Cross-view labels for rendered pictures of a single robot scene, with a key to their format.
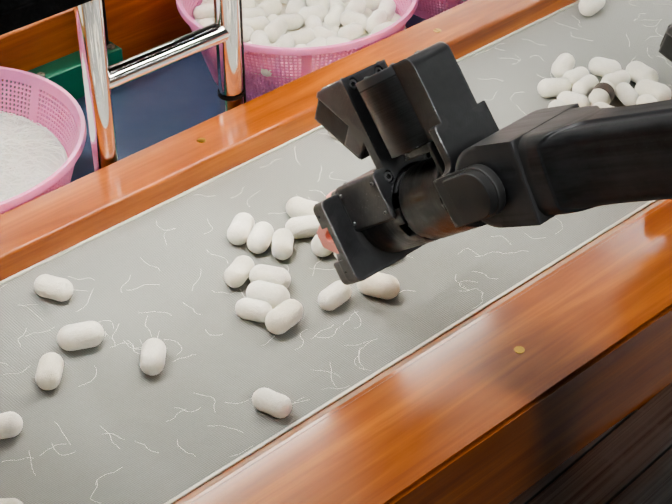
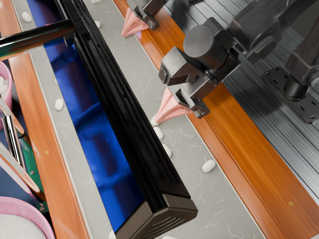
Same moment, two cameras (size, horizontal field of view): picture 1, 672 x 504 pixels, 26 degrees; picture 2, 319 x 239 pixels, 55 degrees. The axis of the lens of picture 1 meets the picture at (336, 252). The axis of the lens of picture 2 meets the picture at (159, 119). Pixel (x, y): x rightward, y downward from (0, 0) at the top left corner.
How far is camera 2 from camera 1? 0.91 m
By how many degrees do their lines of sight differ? 51
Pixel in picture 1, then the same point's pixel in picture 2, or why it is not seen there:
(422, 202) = (229, 70)
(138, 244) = (95, 193)
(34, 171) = (11, 231)
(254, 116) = (40, 129)
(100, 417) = (197, 227)
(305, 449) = (242, 159)
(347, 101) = (189, 66)
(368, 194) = (207, 86)
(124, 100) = not seen: outside the picture
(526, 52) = not seen: hidden behind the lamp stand
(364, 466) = (253, 145)
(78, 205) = (70, 211)
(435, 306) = not seen: hidden behind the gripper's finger
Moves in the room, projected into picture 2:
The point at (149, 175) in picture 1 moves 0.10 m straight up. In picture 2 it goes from (61, 177) to (47, 154)
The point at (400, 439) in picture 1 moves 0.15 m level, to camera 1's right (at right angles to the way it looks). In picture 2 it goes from (242, 132) to (250, 83)
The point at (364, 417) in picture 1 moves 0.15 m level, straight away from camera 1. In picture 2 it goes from (230, 139) to (165, 121)
